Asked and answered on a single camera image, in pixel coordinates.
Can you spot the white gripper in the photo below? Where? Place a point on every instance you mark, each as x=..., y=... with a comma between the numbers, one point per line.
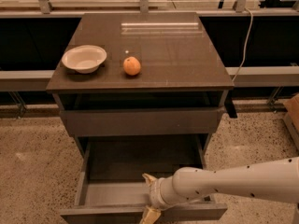
x=154, y=192

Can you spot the grey drawer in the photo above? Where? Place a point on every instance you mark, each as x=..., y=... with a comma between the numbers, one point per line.
x=95, y=114
x=111, y=189

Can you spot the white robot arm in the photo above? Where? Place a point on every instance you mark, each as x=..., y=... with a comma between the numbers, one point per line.
x=272, y=181

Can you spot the grey top drawer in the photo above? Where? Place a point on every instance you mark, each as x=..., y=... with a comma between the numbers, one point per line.
x=95, y=114

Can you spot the dark grey drawer cabinet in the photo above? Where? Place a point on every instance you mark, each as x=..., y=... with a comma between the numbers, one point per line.
x=174, y=49

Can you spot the orange fruit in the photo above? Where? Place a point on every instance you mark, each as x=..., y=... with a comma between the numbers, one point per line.
x=131, y=66

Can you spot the white bowl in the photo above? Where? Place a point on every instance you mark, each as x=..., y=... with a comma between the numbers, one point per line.
x=84, y=59

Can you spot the cardboard box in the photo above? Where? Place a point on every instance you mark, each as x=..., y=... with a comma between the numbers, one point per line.
x=291, y=118

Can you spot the metal window railing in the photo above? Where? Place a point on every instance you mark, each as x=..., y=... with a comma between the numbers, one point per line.
x=140, y=3

